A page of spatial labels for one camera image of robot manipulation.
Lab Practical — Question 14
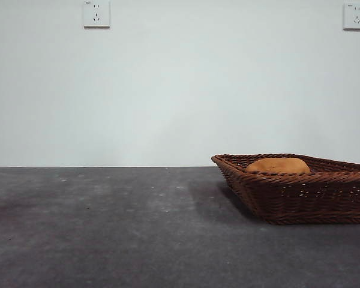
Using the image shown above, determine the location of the brown potato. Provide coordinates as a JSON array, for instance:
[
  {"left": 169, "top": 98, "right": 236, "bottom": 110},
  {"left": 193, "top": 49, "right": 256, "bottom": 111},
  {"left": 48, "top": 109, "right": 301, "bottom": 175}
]
[{"left": 244, "top": 157, "right": 311, "bottom": 175}]

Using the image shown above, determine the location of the brown woven wicker basket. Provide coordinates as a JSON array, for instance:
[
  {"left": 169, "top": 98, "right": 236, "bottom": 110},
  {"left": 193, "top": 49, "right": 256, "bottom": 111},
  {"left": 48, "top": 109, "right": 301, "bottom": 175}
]
[{"left": 211, "top": 153, "right": 360, "bottom": 226}]

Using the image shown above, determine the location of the white wall socket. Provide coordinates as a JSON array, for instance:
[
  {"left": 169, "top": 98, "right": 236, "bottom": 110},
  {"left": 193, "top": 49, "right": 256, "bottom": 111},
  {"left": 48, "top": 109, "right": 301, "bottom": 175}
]
[
  {"left": 83, "top": 1, "right": 111, "bottom": 29},
  {"left": 343, "top": 2, "right": 360, "bottom": 31}
]

